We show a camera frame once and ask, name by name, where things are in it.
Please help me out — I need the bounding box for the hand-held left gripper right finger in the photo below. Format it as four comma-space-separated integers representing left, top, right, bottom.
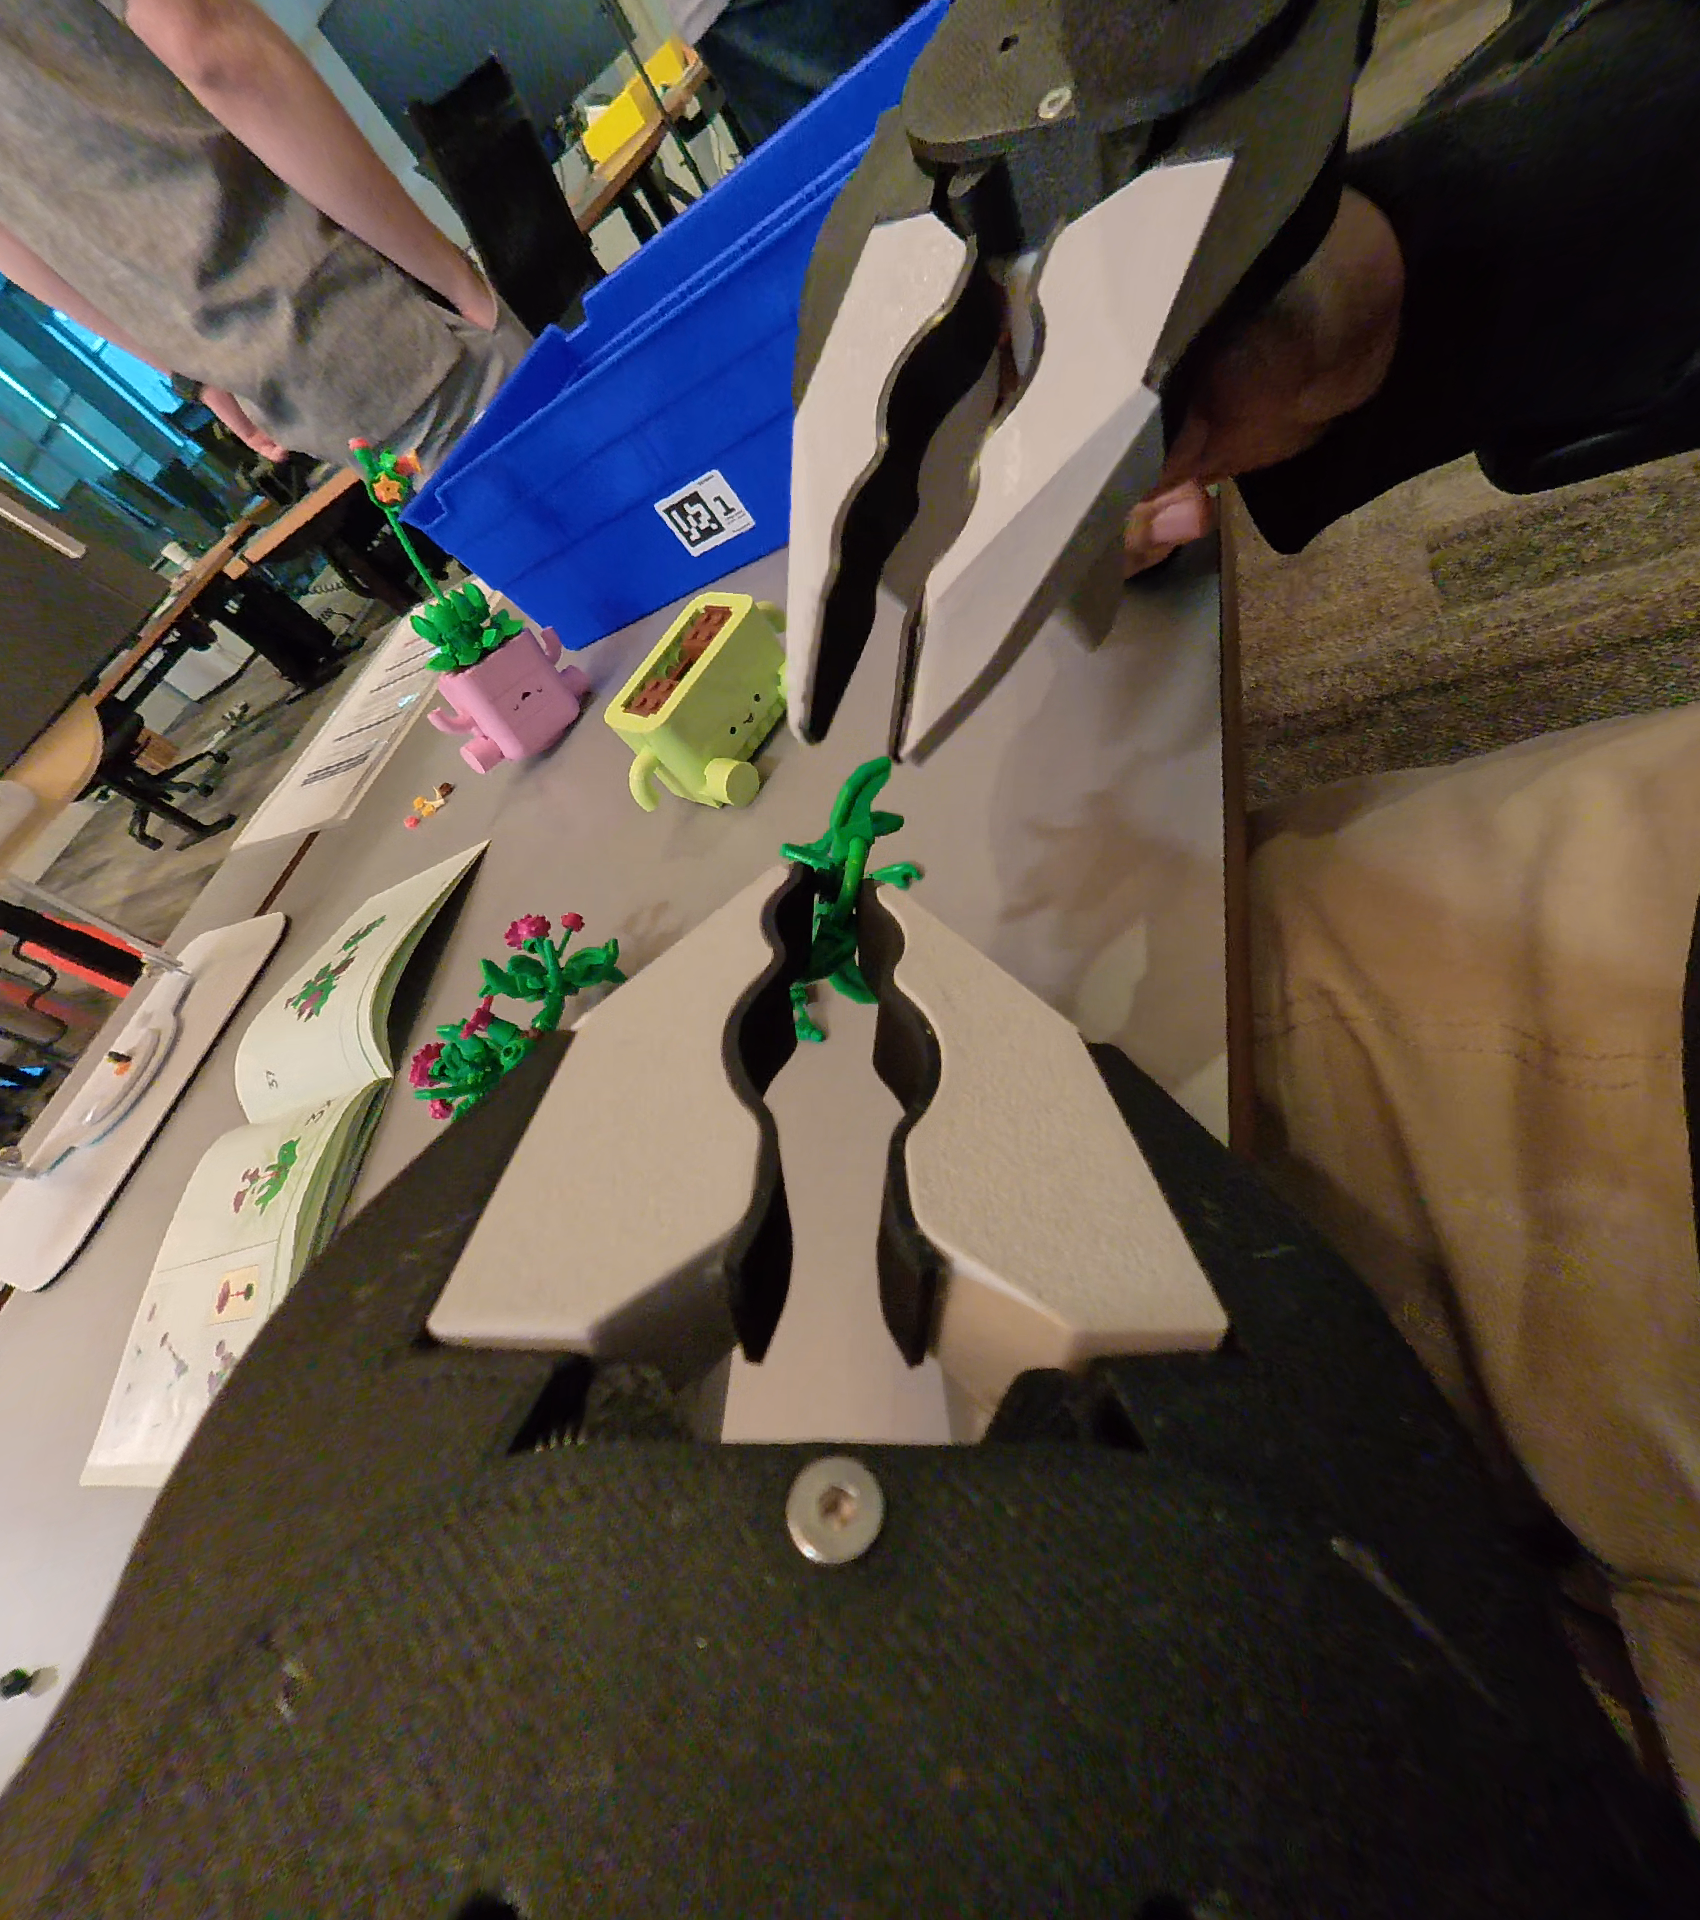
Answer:
855, 884, 1230, 1428

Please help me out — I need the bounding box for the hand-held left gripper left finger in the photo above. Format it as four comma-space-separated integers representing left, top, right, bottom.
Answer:
425, 862, 814, 1367

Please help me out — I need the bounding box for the small yellow bin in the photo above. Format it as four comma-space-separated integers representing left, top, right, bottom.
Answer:
580, 43, 710, 168

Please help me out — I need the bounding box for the blue plastic bin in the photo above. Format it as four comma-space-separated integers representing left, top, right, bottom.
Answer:
400, 0, 975, 650

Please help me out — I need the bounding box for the person's right hand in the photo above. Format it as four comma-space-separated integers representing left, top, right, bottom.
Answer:
1115, 191, 1404, 582

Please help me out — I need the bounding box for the green toy plant stem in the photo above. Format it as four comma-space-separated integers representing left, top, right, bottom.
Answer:
781, 756, 928, 1044

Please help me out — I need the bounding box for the printed paper sheet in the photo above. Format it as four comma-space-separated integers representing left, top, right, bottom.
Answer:
232, 592, 492, 851

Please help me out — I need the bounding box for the black office chair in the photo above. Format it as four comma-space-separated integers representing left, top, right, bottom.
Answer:
83, 704, 240, 851

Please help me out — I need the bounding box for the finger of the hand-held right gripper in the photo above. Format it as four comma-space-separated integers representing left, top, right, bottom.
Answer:
783, 194, 982, 750
893, 152, 1233, 765

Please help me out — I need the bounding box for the pink toy planter with plant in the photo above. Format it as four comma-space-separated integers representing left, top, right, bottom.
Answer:
346, 437, 594, 780

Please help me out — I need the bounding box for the yellow-green toy planter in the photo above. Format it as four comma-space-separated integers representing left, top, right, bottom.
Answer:
604, 592, 791, 812

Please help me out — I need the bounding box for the open instruction booklet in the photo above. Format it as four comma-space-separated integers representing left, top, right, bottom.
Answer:
79, 840, 492, 1490

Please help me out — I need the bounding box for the person's right forearm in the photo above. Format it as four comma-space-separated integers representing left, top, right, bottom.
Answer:
1223, 0, 1700, 553

